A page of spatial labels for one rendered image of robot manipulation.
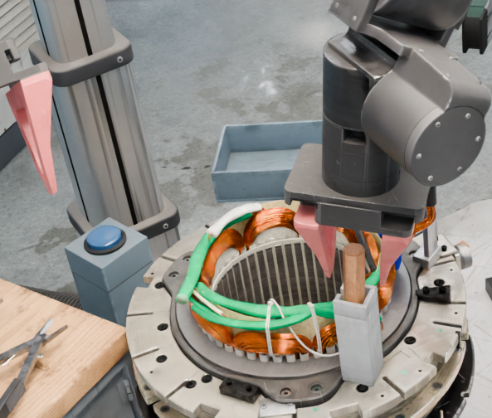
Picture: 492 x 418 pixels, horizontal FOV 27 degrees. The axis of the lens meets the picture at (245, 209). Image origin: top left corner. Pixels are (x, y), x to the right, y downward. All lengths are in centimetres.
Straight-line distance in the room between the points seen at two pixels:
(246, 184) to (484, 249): 44
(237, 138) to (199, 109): 220
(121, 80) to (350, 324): 58
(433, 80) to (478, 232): 92
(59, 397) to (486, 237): 77
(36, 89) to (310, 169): 23
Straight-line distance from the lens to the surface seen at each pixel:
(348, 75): 70
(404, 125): 65
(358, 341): 86
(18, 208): 325
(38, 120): 66
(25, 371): 99
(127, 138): 136
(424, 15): 70
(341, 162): 74
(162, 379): 93
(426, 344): 93
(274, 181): 123
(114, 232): 120
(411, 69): 67
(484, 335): 139
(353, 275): 82
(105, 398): 106
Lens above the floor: 174
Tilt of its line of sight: 35 degrees down
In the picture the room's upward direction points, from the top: 10 degrees counter-clockwise
